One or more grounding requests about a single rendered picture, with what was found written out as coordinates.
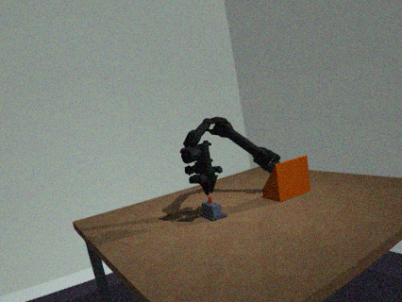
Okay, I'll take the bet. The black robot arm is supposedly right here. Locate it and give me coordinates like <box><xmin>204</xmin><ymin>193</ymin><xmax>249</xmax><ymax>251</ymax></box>
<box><xmin>180</xmin><ymin>117</ymin><xmax>281</xmax><ymax>176</ymax></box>

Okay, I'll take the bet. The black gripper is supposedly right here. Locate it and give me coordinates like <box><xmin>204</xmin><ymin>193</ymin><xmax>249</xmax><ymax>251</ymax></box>
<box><xmin>189</xmin><ymin>158</ymin><xmax>223</xmax><ymax>195</ymax></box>

